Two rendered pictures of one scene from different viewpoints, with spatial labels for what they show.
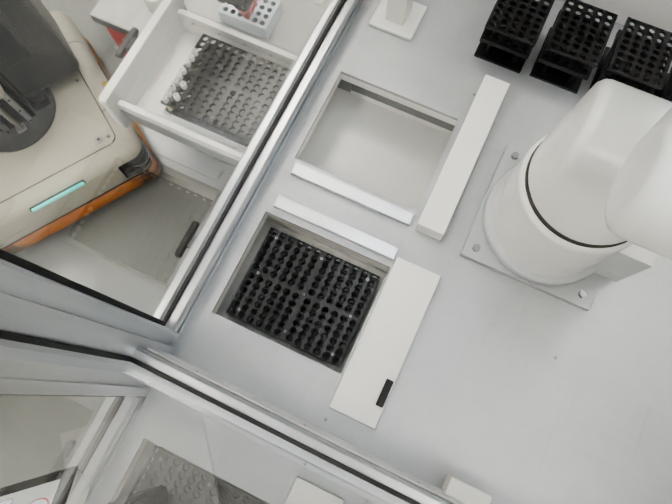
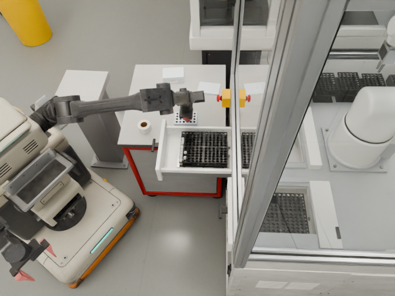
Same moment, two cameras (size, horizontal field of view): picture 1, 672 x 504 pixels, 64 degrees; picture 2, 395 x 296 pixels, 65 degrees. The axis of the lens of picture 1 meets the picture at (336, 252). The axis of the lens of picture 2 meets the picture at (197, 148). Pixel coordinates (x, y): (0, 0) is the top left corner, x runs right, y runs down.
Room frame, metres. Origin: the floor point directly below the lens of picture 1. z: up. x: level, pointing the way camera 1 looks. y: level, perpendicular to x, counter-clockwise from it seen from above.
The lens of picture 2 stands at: (-0.13, 0.52, 2.12)
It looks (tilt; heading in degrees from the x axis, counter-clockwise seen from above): 57 degrees down; 339
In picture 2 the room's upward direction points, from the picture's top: 4 degrees counter-clockwise
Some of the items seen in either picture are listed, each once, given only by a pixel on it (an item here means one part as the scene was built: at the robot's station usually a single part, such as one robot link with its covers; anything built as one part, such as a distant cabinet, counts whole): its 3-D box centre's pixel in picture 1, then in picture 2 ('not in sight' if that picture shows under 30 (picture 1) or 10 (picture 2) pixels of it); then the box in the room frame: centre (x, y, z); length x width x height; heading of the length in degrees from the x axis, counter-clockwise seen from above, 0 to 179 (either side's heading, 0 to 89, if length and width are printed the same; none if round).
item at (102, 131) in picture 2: not in sight; (99, 124); (1.44, 0.65, 0.38); 0.30 x 0.30 x 0.76; 60
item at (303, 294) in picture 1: (304, 297); not in sight; (0.18, 0.06, 0.87); 0.22 x 0.18 x 0.06; 63
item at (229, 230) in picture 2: not in sight; (229, 213); (0.28, 0.24, 0.87); 0.29 x 0.02 x 0.11; 153
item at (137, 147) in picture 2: not in sight; (181, 138); (1.06, 0.17, 0.38); 0.62 x 0.58 x 0.76; 153
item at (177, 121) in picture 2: not in sight; (186, 119); (0.89, 0.18, 0.78); 0.12 x 0.08 x 0.04; 64
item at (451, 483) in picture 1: (466, 493); not in sight; (-0.14, -0.18, 0.99); 0.07 x 0.03 x 0.03; 63
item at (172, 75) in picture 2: not in sight; (173, 75); (1.23, 0.11, 0.79); 0.13 x 0.09 x 0.05; 68
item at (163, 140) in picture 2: not in sight; (162, 148); (0.70, 0.38, 0.87); 0.29 x 0.02 x 0.11; 153
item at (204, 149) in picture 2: not in sight; (203, 150); (0.61, 0.20, 0.87); 0.22 x 0.18 x 0.06; 63
